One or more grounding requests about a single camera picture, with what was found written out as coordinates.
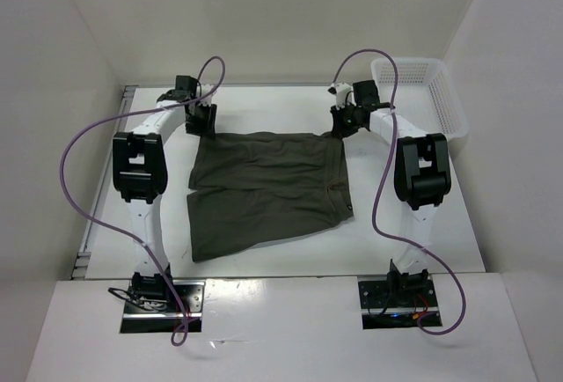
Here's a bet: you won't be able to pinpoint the dark green shorts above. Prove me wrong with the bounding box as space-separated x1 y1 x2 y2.
186 132 354 262

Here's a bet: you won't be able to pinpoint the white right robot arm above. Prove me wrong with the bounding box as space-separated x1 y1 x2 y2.
328 80 451 305

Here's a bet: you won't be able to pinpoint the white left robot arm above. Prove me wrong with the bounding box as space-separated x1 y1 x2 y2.
113 76 217 278

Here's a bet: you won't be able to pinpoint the white perforated plastic basket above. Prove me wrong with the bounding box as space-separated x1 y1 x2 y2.
370 57 469 140

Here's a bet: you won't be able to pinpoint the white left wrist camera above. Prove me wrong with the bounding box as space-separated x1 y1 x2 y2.
194 84 217 107

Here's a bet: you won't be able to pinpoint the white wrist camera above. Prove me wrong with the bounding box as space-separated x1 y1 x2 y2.
327 83 353 109
194 84 217 107

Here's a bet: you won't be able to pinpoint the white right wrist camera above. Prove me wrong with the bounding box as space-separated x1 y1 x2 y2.
327 83 353 109

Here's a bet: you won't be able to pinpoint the aluminium table edge rail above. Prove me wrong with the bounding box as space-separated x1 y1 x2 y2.
69 85 137 281

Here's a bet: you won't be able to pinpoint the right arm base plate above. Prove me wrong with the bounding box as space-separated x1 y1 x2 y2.
357 276 442 330

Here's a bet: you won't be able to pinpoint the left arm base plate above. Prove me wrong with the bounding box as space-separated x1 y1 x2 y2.
119 279 207 335

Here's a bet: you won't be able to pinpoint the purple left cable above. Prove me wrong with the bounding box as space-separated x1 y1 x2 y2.
60 56 226 348

